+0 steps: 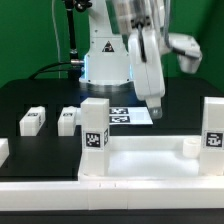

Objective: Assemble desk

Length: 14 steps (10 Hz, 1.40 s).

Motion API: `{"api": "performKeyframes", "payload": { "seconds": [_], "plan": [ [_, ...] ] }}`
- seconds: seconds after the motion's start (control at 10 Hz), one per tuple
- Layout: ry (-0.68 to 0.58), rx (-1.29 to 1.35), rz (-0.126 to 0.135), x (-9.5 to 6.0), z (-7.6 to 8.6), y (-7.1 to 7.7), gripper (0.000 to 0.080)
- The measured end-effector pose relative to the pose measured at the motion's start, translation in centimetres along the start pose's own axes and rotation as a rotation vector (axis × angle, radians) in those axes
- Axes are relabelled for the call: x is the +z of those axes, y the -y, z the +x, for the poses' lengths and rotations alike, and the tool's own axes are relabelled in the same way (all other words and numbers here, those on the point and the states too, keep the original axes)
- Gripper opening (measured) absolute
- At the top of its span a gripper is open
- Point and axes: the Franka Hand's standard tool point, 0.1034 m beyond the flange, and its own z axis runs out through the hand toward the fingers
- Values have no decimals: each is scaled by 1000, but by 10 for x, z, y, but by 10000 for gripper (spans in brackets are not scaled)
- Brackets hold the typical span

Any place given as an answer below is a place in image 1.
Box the white left obstacle block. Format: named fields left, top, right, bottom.
left=0, top=138, right=9, bottom=167

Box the white front obstacle rail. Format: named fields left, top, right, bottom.
left=0, top=178, right=224, bottom=211

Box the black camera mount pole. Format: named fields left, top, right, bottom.
left=63, top=0, right=92, bottom=81

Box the white cable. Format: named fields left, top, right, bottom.
left=50, top=0, right=63, bottom=79

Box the fiducial marker sheet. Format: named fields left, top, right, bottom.
left=109, top=107, right=153, bottom=125

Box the white desk top tray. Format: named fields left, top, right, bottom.
left=78, top=135, right=219, bottom=181

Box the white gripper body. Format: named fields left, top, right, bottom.
left=128, top=28, right=165, bottom=101

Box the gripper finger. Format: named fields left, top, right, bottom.
left=146, top=98, right=162, bottom=119

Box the black cable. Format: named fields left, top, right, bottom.
left=28, top=62, right=83, bottom=80

